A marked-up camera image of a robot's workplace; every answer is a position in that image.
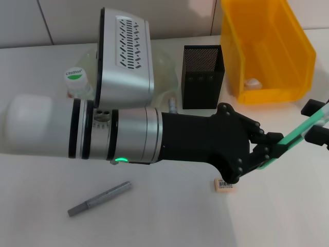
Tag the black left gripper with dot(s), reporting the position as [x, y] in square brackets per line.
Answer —
[205, 141]

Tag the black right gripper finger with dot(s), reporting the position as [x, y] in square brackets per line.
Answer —
[313, 106]
[320, 135]

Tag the green pen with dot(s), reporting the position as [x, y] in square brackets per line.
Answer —
[295, 133]

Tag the white paper ball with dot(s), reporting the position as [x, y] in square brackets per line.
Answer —
[253, 83]

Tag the clear green-label water bottle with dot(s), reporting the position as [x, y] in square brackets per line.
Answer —
[75, 76]

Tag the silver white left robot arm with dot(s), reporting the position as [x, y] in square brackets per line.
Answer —
[46, 126]

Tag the beige eraser with barcode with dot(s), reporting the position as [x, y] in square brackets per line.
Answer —
[221, 188]

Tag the black mesh pen holder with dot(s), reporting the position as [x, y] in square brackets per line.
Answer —
[201, 87]

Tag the green wavy glass fruit plate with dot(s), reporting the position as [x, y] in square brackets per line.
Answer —
[164, 77]

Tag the grey marker pen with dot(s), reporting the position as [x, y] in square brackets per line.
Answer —
[102, 199]

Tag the yellow plastic bin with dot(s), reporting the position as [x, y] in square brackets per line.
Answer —
[270, 51]

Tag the silver left flange connector stub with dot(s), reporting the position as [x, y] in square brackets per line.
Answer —
[172, 105]

